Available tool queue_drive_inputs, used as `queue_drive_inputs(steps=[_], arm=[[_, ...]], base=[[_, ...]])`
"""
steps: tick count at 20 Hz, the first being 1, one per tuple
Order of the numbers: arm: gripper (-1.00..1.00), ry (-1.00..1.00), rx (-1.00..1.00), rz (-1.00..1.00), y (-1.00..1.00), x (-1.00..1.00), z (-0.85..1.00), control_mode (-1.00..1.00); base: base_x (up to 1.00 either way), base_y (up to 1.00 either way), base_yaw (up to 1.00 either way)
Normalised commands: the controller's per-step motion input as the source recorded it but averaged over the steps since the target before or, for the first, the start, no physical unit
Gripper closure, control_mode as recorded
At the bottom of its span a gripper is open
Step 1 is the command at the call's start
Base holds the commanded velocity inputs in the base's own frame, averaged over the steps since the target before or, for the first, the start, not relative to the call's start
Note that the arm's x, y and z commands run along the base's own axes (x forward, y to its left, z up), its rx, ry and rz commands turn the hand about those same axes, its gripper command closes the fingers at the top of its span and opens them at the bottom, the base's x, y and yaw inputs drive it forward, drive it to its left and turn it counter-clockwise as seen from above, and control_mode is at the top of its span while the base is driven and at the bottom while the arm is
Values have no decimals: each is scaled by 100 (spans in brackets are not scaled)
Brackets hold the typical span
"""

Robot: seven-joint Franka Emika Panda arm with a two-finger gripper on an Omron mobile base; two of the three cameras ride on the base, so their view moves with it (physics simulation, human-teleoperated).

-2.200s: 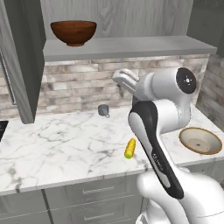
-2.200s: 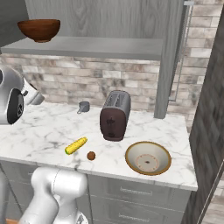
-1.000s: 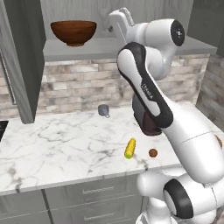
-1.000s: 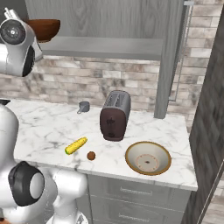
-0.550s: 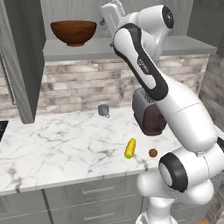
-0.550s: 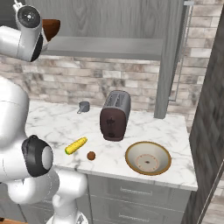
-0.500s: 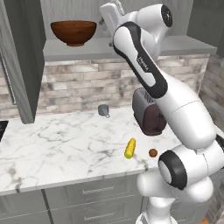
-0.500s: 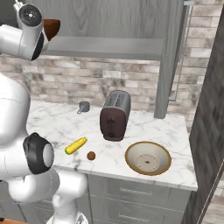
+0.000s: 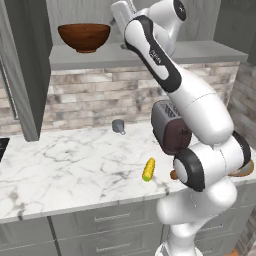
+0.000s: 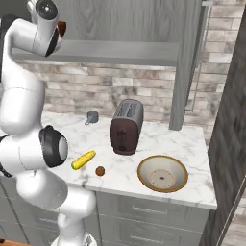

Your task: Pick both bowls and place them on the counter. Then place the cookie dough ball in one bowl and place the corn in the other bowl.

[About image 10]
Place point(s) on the grey wood wall cupboard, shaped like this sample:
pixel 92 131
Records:
pixel 121 29

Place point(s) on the grey measuring cup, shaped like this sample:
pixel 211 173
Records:
pixel 92 116

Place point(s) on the yellow corn cob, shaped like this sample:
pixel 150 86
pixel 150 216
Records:
pixel 83 160

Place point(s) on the brown bowl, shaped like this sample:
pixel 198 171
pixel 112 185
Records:
pixel 62 28

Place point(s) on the grey drawer front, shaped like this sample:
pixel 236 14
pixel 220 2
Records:
pixel 118 232
pixel 179 213
pixel 44 229

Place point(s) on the brown cookie dough ball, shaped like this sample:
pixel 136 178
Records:
pixel 100 171

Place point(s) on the dark brown and grey toaster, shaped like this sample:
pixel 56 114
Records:
pixel 126 128

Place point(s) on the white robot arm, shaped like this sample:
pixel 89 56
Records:
pixel 22 96

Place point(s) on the grey wood cupboard door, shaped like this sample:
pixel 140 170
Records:
pixel 187 64

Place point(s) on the white bowl with gold rim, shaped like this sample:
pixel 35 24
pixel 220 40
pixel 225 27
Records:
pixel 162 174

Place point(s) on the dark grey tall cabinet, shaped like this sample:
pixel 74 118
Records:
pixel 229 128

